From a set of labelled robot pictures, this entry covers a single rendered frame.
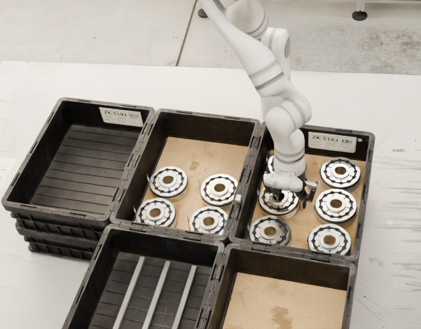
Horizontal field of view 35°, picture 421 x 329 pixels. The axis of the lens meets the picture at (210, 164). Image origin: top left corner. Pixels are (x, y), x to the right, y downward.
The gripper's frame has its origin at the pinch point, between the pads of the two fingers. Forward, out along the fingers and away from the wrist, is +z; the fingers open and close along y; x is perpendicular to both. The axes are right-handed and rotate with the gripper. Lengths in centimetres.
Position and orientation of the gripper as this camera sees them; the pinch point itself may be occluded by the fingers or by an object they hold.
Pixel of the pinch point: (290, 202)
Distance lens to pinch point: 170.4
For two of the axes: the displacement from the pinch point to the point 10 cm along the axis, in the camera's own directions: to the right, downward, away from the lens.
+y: -9.4, -1.8, 2.8
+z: 1.0, 6.5, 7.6
